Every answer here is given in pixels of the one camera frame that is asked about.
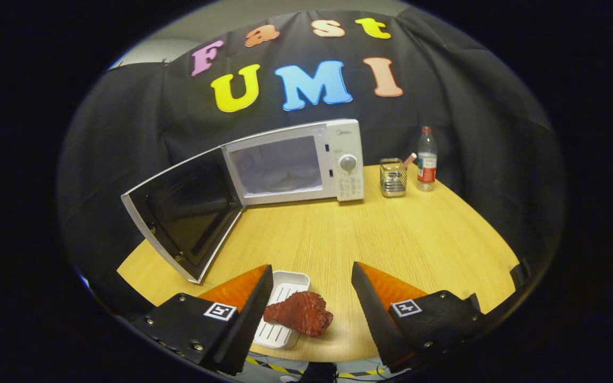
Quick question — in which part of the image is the small white ribbed tray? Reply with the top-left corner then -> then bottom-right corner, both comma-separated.
252,271 -> 311,350

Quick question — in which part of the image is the clear plastic water bottle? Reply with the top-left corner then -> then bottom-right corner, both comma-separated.
417,126 -> 438,192

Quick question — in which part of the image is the black backdrop cloth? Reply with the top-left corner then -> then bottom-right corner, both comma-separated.
56,8 -> 568,320

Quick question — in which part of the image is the white toaster oven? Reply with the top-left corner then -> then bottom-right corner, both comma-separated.
121,118 -> 365,284

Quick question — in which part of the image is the metal wire basket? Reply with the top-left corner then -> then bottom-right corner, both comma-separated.
379,158 -> 408,198

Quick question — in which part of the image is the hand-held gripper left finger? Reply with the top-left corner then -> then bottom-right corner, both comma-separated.
132,264 -> 274,376

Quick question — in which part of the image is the red fried chicken piece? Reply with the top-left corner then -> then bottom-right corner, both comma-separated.
263,291 -> 334,338

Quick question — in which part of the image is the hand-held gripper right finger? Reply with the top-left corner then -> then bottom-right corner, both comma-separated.
351,261 -> 484,373

